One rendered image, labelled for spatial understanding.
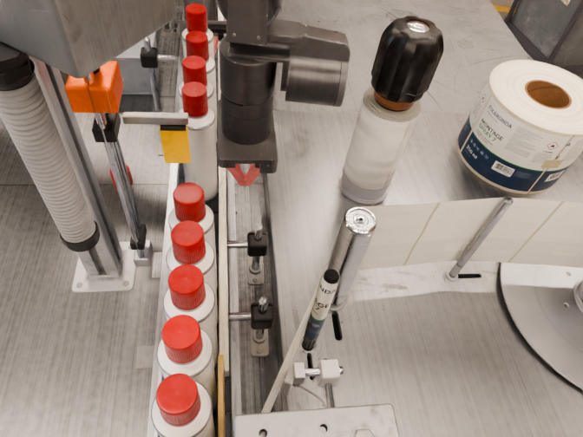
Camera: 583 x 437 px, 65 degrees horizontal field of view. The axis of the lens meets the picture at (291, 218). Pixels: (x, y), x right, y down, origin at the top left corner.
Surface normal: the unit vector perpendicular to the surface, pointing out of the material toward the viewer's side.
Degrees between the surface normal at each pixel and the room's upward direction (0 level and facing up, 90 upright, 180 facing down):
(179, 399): 3
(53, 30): 90
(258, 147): 1
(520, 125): 90
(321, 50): 77
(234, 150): 1
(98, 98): 90
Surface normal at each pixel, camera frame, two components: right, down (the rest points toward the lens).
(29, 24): -0.49, 0.66
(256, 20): -0.03, 0.62
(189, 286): 0.08, -0.63
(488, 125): -0.91, 0.26
